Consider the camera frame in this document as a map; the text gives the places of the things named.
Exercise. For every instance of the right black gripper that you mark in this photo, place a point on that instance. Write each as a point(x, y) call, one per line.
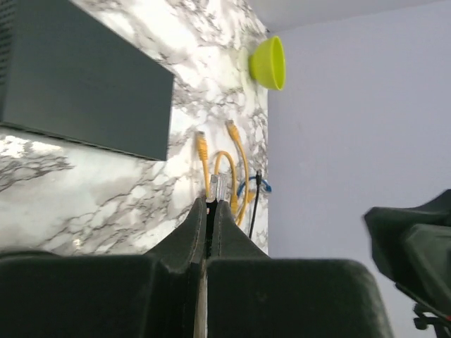
point(411, 247)

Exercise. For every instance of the black network switch box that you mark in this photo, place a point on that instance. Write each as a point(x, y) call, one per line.
point(66, 75)

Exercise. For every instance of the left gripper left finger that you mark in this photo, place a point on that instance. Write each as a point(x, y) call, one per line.
point(152, 294)

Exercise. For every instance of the green bowl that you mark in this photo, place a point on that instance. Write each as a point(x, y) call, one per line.
point(267, 64)

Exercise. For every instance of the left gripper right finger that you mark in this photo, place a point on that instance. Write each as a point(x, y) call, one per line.
point(252, 295)

